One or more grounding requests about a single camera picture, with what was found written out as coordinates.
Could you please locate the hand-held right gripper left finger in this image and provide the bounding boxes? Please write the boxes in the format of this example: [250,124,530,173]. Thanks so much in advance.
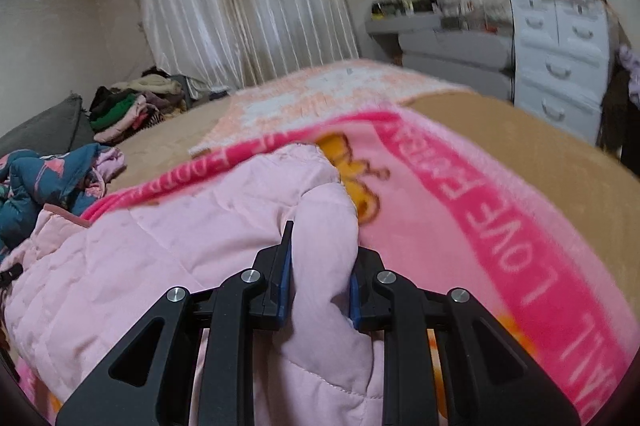
[55,221,295,426]

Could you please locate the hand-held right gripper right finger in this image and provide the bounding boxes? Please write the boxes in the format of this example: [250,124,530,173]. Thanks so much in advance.
[348,248,583,426]

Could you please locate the pink quilted jacket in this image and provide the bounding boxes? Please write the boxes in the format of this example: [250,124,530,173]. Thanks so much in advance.
[0,143,388,426]

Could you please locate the pile of folded clothes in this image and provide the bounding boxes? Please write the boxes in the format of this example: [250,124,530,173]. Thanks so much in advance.
[89,66,188,144]

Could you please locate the pink printed fleece blanket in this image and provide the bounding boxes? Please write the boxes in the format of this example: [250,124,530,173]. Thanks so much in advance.
[85,111,636,426]

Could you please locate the teal flamingo print comforter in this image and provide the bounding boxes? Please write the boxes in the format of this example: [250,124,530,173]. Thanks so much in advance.
[0,143,126,257]

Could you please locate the tan bed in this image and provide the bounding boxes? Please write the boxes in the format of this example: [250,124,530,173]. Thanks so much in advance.
[107,90,640,307]

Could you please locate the dark cloth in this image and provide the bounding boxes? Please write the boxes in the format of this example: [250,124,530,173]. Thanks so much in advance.
[167,76,236,109]

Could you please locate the peach blanket with white bears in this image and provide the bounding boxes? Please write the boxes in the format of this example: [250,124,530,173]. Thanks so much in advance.
[189,58,471,157]

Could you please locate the grey pillow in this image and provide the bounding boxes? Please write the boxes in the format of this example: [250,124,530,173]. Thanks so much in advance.
[0,94,96,154]

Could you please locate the grey shelf unit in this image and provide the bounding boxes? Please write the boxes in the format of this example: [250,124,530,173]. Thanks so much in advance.
[365,13,516,79]

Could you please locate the white drawer cabinet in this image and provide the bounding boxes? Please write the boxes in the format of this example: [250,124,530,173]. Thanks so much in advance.
[510,0,616,147]

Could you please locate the row of small cluttered items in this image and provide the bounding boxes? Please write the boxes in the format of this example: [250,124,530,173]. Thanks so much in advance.
[372,0,511,31]

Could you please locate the lilac hanging cloth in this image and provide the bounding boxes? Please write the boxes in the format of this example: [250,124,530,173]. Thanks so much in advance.
[617,43,640,107]

